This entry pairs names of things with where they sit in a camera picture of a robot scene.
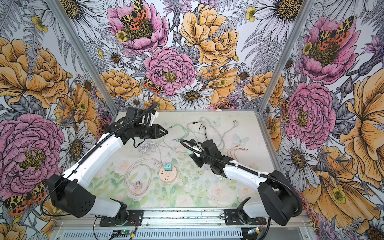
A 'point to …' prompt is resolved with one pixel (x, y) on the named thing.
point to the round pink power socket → (168, 167)
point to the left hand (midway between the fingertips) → (164, 137)
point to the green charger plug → (190, 152)
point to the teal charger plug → (168, 167)
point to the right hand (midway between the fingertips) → (194, 156)
